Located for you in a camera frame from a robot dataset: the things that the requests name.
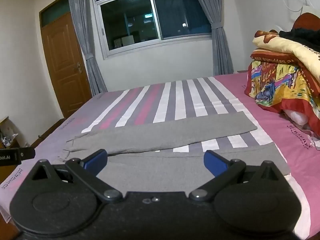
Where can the brown wooden door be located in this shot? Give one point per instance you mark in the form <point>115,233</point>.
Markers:
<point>65,67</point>

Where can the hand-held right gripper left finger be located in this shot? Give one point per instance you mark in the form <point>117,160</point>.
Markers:
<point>96,159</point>

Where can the grey curtain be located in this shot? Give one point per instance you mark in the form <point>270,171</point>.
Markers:
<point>85,42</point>
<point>220,42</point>

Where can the striped pink grey bed sheet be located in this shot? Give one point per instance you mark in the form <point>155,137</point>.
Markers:
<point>275,120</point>

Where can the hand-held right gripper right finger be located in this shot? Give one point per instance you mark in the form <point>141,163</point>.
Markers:
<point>214,164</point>

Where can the colourful patchwork pillow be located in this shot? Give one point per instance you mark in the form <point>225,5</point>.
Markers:
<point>277,87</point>

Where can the grey pants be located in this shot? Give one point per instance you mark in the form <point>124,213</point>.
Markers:
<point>162,135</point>

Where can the sliding glass window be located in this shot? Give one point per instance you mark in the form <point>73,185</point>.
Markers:
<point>152,15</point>

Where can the white pillow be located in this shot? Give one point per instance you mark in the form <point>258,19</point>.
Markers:
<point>297,117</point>

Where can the reddish brown headboard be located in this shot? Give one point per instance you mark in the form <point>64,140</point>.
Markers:
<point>307,21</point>

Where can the black cloth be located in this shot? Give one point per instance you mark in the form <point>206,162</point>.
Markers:
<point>300,36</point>

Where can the transom window above door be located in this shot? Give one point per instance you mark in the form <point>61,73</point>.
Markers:
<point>56,11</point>

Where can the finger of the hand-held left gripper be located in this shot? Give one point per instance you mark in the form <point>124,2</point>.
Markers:
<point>27,153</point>

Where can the cardboard box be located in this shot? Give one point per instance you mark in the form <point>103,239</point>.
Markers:
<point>8,135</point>

